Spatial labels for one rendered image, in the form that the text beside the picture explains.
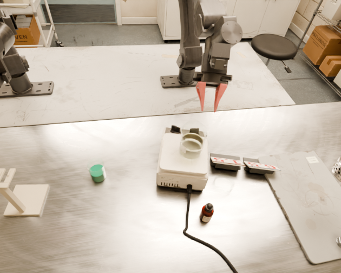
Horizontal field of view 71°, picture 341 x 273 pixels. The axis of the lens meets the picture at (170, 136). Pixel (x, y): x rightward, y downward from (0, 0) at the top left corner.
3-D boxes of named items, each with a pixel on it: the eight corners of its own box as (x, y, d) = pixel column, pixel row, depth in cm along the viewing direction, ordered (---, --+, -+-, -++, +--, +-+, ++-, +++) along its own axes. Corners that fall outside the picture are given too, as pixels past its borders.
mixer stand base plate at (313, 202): (255, 158, 73) (256, 156, 72) (313, 151, 76) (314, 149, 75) (310, 265, 54) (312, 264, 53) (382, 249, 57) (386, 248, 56)
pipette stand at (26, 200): (17, 186, 61) (-8, 156, 52) (49, 186, 62) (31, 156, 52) (4, 216, 56) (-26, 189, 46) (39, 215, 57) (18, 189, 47)
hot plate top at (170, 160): (163, 134, 66) (163, 131, 65) (206, 138, 66) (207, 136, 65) (158, 170, 58) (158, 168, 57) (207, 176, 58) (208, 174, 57)
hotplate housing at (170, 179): (163, 132, 77) (164, 114, 71) (203, 137, 77) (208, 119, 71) (154, 195, 62) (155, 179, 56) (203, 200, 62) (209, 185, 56)
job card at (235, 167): (210, 153, 73) (212, 144, 70) (239, 157, 73) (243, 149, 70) (210, 170, 69) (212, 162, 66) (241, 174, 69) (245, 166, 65)
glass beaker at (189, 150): (201, 164, 60) (208, 142, 53) (176, 160, 60) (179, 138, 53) (202, 143, 64) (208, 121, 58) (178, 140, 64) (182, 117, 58)
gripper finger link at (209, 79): (225, 111, 63) (228, 76, 63) (198, 109, 63) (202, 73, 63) (220, 114, 70) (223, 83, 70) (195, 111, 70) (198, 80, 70)
